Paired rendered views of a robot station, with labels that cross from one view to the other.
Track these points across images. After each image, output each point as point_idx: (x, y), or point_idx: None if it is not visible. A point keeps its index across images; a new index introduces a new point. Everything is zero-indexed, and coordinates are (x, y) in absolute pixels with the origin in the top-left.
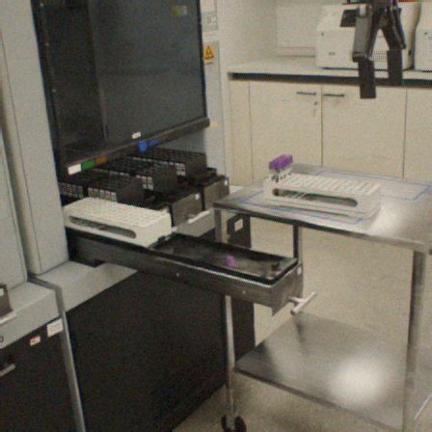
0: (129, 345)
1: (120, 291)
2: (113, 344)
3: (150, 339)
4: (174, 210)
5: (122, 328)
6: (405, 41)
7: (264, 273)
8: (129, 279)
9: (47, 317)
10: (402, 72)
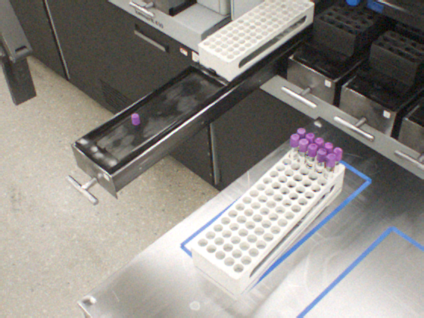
0: (261, 144)
1: (258, 95)
2: (245, 125)
3: None
4: (342, 94)
5: (257, 125)
6: (9, 57)
7: (105, 144)
8: (270, 97)
9: (193, 46)
10: (9, 88)
